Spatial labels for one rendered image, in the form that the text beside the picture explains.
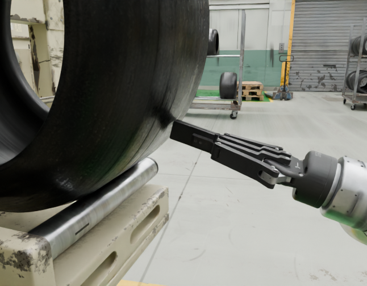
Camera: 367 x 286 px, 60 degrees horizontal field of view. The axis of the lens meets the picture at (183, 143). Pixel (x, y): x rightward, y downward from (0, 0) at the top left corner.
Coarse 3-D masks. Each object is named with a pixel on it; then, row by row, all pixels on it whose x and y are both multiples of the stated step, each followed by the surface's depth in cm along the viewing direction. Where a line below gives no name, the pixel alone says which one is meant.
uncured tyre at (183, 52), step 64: (0, 0) 66; (64, 0) 30; (128, 0) 30; (192, 0) 40; (0, 64) 69; (64, 64) 32; (128, 64) 32; (192, 64) 44; (0, 128) 67; (64, 128) 35; (128, 128) 36; (0, 192) 41; (64, 192) 40
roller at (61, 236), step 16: (144, 160) 63; (128, 176) 55; (144, 176) 59; (96, 192) 48; (112, 192) 49; (128, 192) 53; (80, 208) 43; (96, 208) 45; (112, 208) 49; (48, 224) 38; (64, 224) 39; (80, 224) 41; (96, 224) 46; (48, 240) 37; (64, 240) 38
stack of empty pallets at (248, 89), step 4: (244, 84) 907; (248, 84) 856; (252, 84) 854; (256, 84) 902; (260, 84) 856; (248, 88) 857; (252, 88) 900; (260, 88) 853; (244, 92) 861; (248, 92) 858; (252, 92) 923; (256, 92) 920; (260, 92) 849; (236, 96) 865; (244, 96) 927; (248, 96) 861; (252, 96) 859; (256, 96) 858; (260, 96) 856
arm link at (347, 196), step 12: (348, 168) 40; (360, 168) 40; (336, 180) 41; (348, 180) 39; (360, 180) 39; (336, 192) 40; (348, 192) 39; (360, 192) 39; (324, 204) 42; (336, 204) 40; (348, 204) 39; (360, 204) 39; (324, 216) 43; (336, 216) 41; (348, 216) 40; (360, 216) 39; (360, 228) 41
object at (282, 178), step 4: (264, 172) 41; (264, 176) 40; (268, 176) 40; (272, 176) 40; (280, 176) 40; (284, 176) 41; (268, 180) 40; (272, 180) 40; (276, 180) 40; (280, 180) 41; (284, 180) 41; (288, 180) 42
